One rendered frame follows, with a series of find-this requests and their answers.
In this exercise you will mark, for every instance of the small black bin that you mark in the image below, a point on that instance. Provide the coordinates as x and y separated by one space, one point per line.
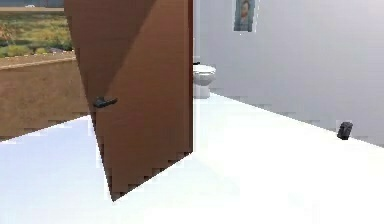
344 130

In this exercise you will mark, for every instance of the framed portrait picture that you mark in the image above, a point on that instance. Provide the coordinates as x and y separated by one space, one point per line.
244 15

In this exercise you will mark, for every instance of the brown wooden room door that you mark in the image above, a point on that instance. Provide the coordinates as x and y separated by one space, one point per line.
143 100

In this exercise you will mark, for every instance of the white toilet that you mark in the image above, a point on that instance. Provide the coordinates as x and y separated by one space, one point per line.
202 76

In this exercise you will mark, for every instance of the window with garden view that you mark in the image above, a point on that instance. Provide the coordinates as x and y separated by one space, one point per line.
31 31

